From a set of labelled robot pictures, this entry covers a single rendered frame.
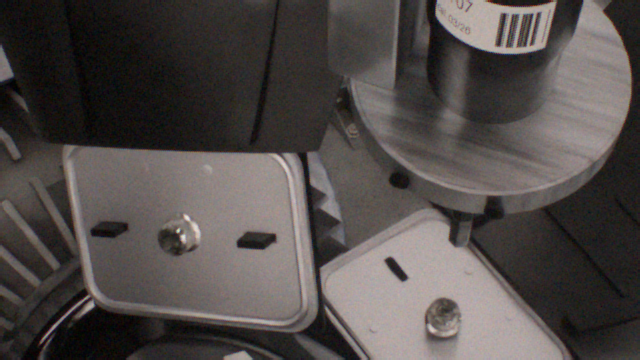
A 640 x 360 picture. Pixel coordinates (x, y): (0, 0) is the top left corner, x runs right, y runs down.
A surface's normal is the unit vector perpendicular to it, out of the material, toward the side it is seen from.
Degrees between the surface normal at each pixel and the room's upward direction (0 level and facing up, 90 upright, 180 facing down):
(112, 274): 54
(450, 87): 90
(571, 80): 0
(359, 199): 0
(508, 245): 8
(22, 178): 20
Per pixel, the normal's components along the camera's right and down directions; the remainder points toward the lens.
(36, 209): 0.38, 0.18
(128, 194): -0.42, 0.33
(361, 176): -0.02, -0.47
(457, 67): -0.63, 0.69
